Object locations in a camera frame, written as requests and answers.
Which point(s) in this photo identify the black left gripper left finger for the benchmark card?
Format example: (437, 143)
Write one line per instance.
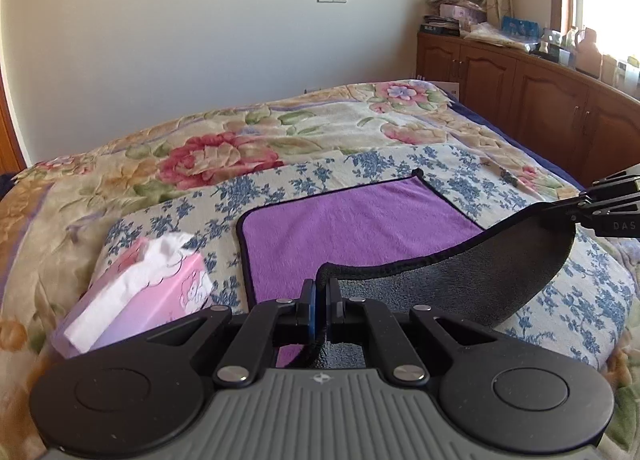
(137, 395)

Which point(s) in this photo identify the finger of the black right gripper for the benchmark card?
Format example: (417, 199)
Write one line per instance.
(575, 208)

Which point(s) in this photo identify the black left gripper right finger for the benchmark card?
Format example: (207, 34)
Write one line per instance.
(499, 391)

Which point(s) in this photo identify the purple and grey microfibre towel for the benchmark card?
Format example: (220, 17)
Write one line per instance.
(403, 243)

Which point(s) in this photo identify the brown wooden cabinet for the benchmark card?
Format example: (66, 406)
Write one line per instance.
(576, 122)

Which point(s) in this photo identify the blue floral white cloth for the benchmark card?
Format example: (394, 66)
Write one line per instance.
(581, 313)

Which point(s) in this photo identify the pink tissue pack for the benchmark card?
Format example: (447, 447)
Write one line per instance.
(154, 282)

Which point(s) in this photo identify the bottles on window sill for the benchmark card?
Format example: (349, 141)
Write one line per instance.
(577, 49)

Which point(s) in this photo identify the blue picture card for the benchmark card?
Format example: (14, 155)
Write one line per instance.
(524, 30)

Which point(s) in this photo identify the floral plush blanket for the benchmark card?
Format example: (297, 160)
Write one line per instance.
(56, 216)

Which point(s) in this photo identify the clutter pile on cabinet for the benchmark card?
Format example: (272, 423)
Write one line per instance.
(466, 19)

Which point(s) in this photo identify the wooden door frame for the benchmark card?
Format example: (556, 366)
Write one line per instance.
(12, 160)

